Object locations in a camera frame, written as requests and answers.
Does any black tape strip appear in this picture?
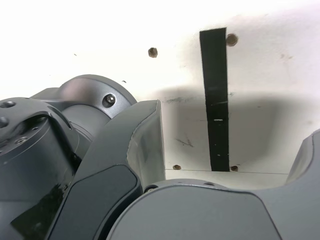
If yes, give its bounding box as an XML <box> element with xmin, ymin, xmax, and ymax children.
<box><xmin>199</xmin><ymin>27</ymin><xmax>231</xmax><ymax>173</ymax></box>

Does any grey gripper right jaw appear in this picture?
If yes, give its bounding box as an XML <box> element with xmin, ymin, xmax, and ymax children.
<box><xmin>106</xmin><ymin>129</ymin><xmax>320</xmax><ymax>240</ymax></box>

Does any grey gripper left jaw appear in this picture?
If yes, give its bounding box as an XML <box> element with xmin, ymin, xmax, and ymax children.
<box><xmin>47</xmin><ymin>99</ymin><xmax>166</xmax><ymax>240</ymax></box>

